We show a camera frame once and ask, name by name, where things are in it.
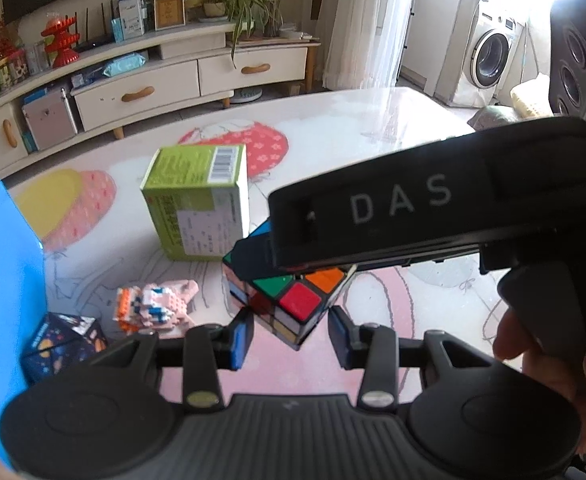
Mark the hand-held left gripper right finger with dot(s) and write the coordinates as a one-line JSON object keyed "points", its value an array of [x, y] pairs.
{"points": [[339, 340]]}

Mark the patterned glass jar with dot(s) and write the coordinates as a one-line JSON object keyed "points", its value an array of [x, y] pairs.
{"points": [[19, 70], [4, 77]]}

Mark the pale yellow cloth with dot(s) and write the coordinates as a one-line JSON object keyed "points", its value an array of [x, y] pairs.
{"points": [[530, 97]]}

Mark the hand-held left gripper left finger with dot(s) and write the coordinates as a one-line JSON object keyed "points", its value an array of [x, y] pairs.
{"points": [[240, 340]]}

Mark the blue wet wipes pack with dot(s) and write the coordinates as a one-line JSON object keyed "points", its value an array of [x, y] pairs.
{"points": [[125, 65]]}

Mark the round bathroom scale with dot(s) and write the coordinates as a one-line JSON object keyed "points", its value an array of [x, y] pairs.
{"points": [[247, 96]]}

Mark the cream television cabinet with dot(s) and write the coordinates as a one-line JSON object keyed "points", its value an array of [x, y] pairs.
{"points": [[138, 92]]}

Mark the white appliance cover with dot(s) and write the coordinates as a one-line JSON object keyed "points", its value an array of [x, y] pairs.
{"points": [[438, 30]]}

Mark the black router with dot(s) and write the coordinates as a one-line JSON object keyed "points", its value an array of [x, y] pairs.
{"points": [[98, 41]]}

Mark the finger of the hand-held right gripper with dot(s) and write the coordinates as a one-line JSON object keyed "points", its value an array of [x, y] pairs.
{"points": [[255, 260]]}

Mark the white curtain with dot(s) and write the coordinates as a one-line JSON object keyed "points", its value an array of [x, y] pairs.
{"points": [[363, 20]]}

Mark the dark planet-print folding cube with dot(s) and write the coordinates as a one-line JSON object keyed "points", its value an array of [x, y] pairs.
{"points": [[63, 347]]}

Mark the wooden picture frame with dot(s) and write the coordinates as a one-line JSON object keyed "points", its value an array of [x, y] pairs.
{"points": [[169, 12]]}

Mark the multicoloured puzzle cube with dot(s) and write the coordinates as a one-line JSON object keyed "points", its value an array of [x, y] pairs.
{"points": [[300, 302]]}

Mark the red tiered ornament stand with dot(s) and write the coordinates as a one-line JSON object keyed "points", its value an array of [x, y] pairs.
{"points": [[60, 42]]}

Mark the blue cardboard shoe box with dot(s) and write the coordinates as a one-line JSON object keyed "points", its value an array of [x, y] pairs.
{"points": [[8, 285]]}

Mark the pink building-block figure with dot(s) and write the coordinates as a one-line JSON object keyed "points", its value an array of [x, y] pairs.
{"points": [[158, 305]]}

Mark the potted spider plant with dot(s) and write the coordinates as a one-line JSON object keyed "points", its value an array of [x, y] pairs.
{"points": [[243, 5]]}

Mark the person's right hand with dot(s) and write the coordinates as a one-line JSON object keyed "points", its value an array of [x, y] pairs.
{"points": [[548, 375]]}

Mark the white carton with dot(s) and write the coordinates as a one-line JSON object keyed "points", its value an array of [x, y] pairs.
{"points": [[132, 17]]}

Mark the white washing machine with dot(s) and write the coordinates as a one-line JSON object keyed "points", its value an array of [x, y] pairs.
{"points": [[495, 52]]}

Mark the silver pink carry case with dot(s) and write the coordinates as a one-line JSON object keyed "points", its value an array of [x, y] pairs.
{"points": [[48, 121]]}

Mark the small blue carton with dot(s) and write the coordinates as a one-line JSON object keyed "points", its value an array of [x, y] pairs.
{"points": [[118, 30]]}

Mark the green cardboard carton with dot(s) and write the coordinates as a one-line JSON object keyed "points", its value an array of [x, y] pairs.
{"points": [[193, 210]]}

